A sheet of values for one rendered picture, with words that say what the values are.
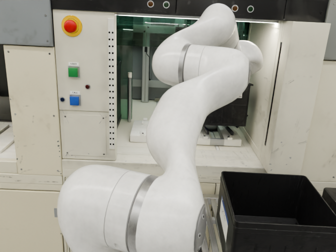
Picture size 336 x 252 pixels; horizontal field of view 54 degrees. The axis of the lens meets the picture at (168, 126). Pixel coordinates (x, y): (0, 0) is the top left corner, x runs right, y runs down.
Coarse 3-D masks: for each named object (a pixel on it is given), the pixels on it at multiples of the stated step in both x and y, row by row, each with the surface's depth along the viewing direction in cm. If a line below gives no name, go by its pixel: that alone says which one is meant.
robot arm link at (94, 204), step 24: (96, 168) 51; (120, 168) 52; (72, 192) 49; (96, 192) 48; (120, 192) 47; (72, 216) 48; (96, 216) 47; (120, 216) 46; (72, 240) 49; (96, 240) 48; (120, 240) 46
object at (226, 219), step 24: (240, 192) 110; (264, 192) 110; (288, 192) 110; (312, 192) 101; (216, 216) 112; (240, 216) 113; (264, 216) 113; (288, 216) 113; (312, 216) 100; (240, 240) 84; (264, 240) 84; (288, 240) 84; (312, 240) 83
